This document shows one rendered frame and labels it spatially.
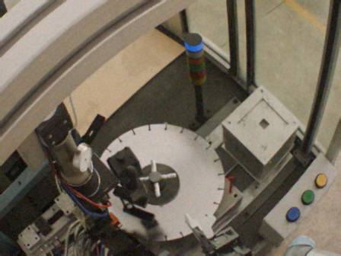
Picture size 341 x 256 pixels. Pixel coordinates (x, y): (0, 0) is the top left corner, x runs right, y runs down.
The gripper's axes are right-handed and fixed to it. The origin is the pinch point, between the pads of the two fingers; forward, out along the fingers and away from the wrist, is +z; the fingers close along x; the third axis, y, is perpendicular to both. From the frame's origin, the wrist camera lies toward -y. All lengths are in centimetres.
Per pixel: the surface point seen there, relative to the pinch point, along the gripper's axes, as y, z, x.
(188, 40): 22.3, 23.2, 34.2
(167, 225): -3.3, 9.0, -0.5
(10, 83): -15, -74, 76
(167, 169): 4.2, 19.5, 7.8
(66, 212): -27.3, 27.6, 4.5
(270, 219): 20.9, 0.5, -12.6
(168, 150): 7.2, 23.9, 9.5
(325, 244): 63, 36, -97
